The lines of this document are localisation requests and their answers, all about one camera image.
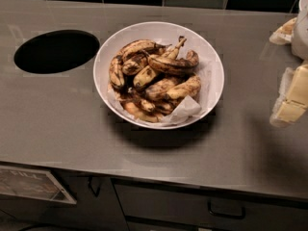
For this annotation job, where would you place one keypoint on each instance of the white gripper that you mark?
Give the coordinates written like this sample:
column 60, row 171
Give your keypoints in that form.
column 300, row 36

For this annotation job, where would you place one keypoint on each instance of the spotted banana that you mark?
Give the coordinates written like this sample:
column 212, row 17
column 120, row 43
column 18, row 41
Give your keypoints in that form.
column 174, row 66
column 190, row 87
column 158, row 90
column 138, row 45

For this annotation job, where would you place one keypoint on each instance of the white bowl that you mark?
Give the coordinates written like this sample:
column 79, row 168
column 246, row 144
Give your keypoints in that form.
column 162, row 33

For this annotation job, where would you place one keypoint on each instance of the banana with long stem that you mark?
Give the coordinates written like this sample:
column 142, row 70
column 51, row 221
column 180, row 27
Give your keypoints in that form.
column 148, row 74

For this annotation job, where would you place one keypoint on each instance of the small dark banana lower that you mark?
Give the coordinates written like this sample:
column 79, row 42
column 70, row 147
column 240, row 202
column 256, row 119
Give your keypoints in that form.
column 140, row 101

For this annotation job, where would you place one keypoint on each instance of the dark short banana upper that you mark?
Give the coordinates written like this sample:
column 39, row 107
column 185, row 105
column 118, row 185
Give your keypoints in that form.
column 135, row 64

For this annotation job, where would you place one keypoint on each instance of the banana at bowl bottom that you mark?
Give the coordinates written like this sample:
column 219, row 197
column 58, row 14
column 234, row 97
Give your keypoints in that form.
column 139, row 113

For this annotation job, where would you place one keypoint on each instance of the dark banana far left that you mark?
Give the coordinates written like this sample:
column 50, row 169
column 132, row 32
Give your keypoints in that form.
column 115, row 73

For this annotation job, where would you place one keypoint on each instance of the white paper liner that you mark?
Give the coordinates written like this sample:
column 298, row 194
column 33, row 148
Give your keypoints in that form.
column 175, row 112

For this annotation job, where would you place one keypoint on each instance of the grey cabinet drawer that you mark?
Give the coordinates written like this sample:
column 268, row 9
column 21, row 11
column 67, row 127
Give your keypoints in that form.
column 188, row 207

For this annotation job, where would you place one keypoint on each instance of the black round counter hole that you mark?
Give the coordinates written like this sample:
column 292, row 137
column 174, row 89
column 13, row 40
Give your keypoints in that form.
column 56, row 52

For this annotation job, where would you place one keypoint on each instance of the black drawer handle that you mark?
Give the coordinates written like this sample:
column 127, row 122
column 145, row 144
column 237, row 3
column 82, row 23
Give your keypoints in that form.
column 225, row 210

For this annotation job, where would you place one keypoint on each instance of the black cabinet door handle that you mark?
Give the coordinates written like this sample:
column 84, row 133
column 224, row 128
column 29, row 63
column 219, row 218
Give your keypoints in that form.
column 94, row 185

